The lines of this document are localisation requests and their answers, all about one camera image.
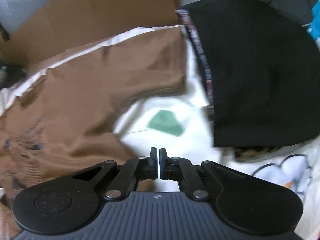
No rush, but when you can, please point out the black folded garment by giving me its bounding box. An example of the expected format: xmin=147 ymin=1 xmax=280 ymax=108
xmin=176 ymin=0 xmax=319 ymax=147

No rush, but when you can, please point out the brown t-shirt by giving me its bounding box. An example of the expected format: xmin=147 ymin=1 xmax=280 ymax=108
xmin=1 ymin=27 xmax=187 ymax=239

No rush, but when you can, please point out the teal patterned blanket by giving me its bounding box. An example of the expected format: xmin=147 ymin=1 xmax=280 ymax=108
xmin=307 ymin=0 xmax=320 ymax=42

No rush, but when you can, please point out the cream cartoon print blanket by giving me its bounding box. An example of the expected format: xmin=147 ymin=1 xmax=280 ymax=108
xmin=0 ymin=24 xmax=320 ymax=240

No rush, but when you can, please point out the brown cardboard sheet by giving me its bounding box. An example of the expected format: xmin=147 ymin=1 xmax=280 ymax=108
xmin=1 ymin=0 xmax=178 ymax=65

